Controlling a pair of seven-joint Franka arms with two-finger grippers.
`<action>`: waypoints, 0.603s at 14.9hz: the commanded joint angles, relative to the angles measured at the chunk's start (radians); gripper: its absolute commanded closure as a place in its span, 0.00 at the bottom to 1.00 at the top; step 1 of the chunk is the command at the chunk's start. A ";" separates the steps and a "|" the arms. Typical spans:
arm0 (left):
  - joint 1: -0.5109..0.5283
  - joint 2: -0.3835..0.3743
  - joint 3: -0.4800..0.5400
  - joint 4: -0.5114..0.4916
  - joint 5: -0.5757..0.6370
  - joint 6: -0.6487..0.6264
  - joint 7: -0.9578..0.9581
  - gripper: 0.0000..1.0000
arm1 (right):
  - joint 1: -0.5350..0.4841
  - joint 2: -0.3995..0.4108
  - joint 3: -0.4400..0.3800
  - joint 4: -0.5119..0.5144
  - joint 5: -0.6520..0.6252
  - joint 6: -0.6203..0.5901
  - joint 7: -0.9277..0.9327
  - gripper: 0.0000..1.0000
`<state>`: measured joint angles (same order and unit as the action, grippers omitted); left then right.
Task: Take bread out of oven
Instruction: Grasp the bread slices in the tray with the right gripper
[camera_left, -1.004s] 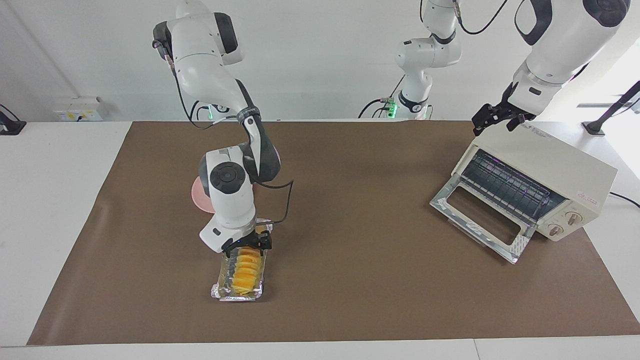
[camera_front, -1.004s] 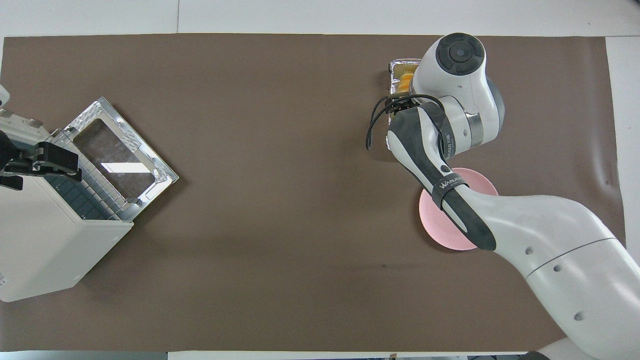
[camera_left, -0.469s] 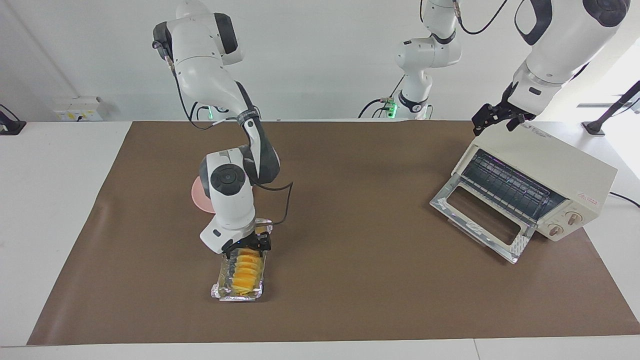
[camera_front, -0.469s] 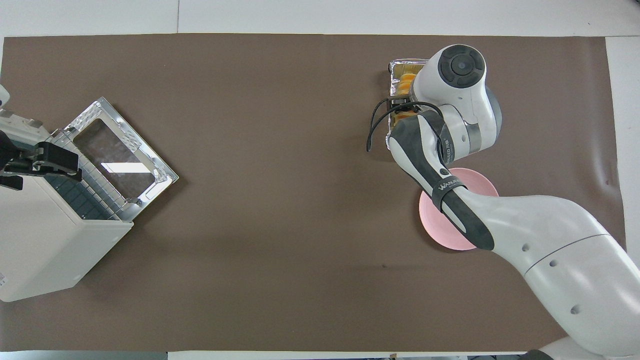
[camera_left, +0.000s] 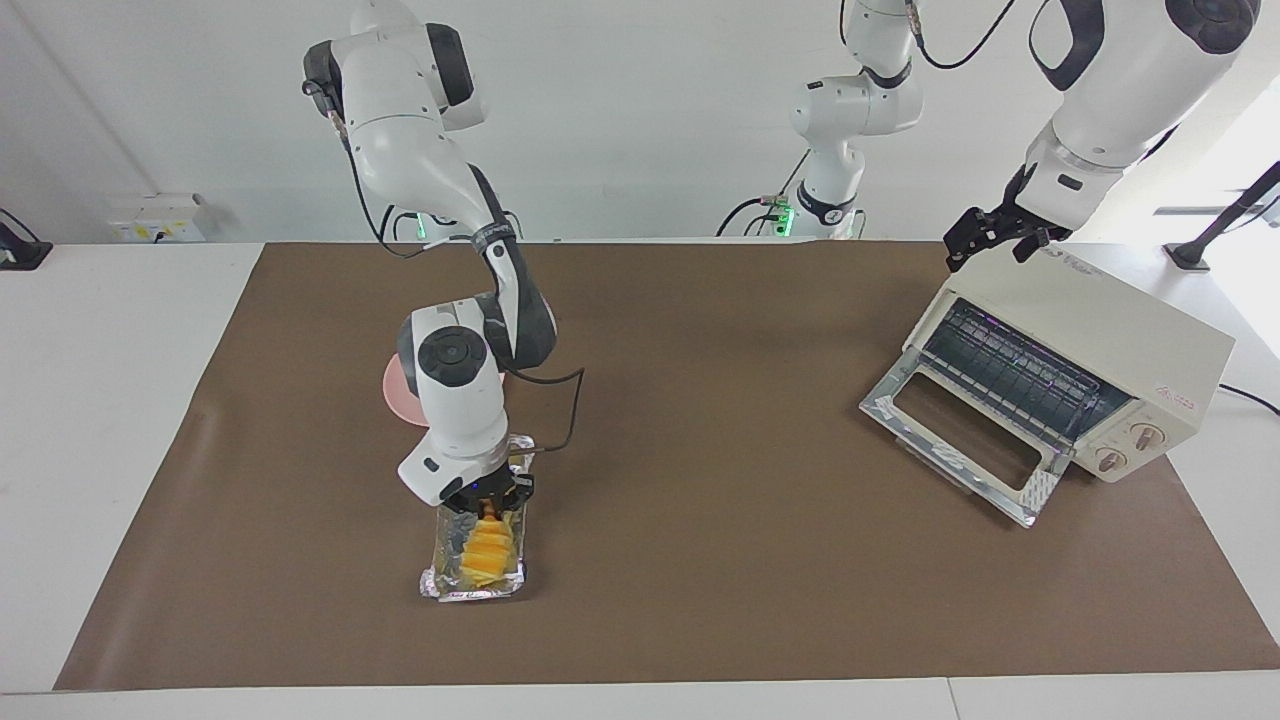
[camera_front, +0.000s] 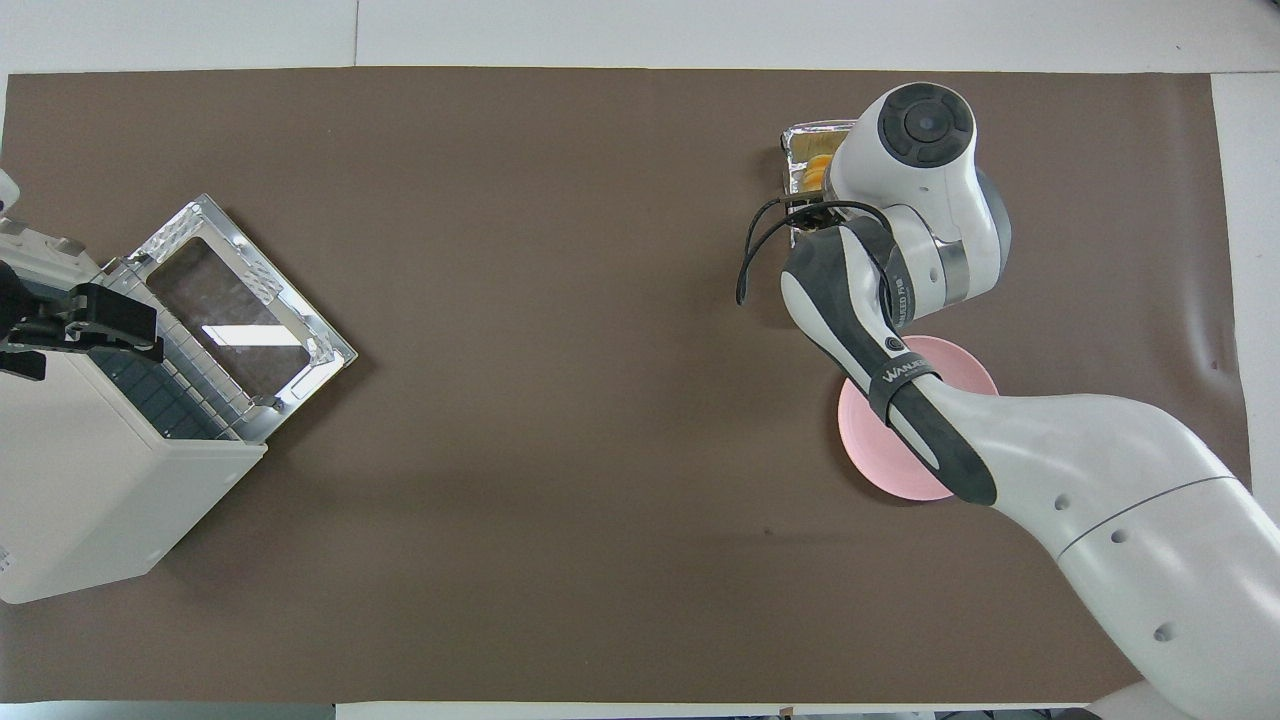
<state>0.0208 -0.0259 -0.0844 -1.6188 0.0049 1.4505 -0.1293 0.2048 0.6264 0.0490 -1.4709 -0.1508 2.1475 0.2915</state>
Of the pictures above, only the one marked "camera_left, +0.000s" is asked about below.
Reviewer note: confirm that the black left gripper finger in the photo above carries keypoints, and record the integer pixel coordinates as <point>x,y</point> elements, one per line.
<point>956,256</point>
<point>1027,250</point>

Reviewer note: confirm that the aluminium foil tray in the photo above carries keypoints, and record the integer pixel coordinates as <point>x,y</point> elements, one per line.
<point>445,575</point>

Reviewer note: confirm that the black clamp stand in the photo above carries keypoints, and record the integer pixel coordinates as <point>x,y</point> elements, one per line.
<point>20,250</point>

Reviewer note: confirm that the sliced yellow bread loaf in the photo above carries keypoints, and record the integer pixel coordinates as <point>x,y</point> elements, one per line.
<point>488,555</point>

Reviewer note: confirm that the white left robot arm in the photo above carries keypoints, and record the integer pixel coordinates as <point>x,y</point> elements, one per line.
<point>1110,110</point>

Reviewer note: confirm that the cream toaster oven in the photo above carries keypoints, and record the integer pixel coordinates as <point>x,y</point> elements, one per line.
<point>1130,340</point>

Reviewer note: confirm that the cream oven knob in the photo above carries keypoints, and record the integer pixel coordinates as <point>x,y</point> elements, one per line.
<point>1148,436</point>
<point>1110,460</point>

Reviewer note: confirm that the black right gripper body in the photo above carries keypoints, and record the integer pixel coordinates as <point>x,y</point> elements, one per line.
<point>490,492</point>

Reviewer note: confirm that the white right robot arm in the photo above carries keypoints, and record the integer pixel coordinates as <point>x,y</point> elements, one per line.
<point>460,400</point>

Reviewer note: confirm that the metal oven rack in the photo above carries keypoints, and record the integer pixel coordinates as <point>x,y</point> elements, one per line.
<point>1020,370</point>

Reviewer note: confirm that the glass oven door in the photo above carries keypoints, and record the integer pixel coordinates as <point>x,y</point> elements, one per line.
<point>960,440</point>

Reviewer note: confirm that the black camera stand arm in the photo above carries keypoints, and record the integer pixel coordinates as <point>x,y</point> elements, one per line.
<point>1225,215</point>

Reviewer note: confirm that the brown table mat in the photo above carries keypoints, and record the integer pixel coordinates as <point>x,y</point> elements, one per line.
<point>750,580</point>

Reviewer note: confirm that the pink round plate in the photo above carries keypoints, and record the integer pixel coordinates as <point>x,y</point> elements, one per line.
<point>397,395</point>

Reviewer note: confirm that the white wall socket box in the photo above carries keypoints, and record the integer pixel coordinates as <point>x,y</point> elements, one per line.
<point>160,220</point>

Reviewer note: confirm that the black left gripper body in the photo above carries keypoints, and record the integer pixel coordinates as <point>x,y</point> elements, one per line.
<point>1000,225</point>

